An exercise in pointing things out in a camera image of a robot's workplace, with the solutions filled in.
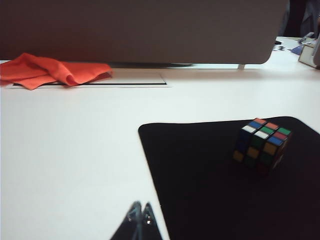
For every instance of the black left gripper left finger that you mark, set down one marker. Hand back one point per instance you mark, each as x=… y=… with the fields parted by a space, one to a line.
x=130 y=225

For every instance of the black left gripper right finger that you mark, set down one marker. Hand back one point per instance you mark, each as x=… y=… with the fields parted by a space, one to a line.
x=152 y=225

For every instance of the Rubik's cube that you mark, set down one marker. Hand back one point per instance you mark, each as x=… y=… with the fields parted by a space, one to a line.
x=262 y=147

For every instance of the black UGREEN mouse pad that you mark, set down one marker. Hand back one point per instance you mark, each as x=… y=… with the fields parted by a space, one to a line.
x=212 y=195

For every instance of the orange cloth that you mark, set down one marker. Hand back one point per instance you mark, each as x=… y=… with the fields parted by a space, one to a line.
x=45 y=71

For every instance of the white divider foot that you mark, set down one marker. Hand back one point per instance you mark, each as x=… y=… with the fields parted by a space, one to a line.
x=241 y=67

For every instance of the large grey desk divider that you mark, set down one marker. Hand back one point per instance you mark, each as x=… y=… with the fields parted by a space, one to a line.
x=150 y=30

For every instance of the checkered black white sheet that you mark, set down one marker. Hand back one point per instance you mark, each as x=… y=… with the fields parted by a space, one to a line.
x=285 y=46

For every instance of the blue paper piece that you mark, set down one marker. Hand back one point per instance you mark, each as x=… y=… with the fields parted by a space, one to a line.
x=297 y=49

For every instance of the grey box device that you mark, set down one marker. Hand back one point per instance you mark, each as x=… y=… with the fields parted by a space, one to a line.
x=306 y=56

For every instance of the small grey desk divider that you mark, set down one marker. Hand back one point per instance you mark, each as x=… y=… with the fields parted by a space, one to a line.
x=317 y=52

